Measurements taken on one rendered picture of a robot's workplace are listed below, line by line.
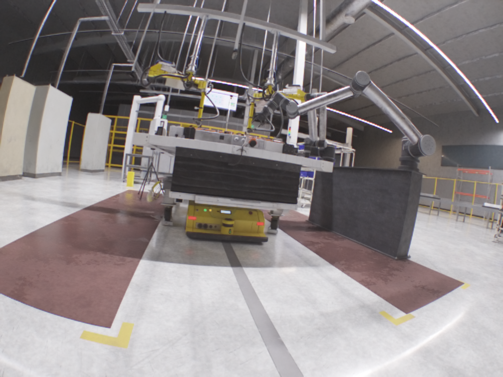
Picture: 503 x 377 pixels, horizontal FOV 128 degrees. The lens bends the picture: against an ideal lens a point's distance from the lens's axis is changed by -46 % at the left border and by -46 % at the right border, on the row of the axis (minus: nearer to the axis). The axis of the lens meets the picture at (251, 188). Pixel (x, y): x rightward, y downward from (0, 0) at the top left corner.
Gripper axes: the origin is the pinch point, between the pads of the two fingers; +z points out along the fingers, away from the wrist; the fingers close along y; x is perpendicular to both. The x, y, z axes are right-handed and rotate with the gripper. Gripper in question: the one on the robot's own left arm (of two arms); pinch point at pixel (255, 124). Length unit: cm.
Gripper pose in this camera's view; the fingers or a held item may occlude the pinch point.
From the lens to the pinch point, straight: 206.8
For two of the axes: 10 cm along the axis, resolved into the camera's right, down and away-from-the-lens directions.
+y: -7.6, -6.4, 0.7
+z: -6.4, 7.7, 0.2
